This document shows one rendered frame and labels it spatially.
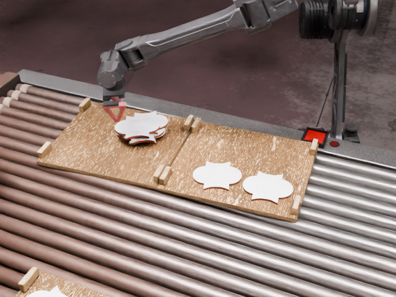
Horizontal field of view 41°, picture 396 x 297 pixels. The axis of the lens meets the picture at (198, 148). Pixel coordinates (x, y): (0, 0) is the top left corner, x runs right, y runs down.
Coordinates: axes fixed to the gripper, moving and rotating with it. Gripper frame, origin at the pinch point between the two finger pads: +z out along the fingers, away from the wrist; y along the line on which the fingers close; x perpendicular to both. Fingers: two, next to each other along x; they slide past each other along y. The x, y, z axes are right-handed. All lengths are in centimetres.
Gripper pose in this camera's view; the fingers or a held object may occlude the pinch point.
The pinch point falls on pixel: (116, 111)
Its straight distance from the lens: 169.3
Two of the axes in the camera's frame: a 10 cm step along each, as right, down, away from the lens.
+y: 1.1, 6.2, -7.8
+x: 9.9, -0.7, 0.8
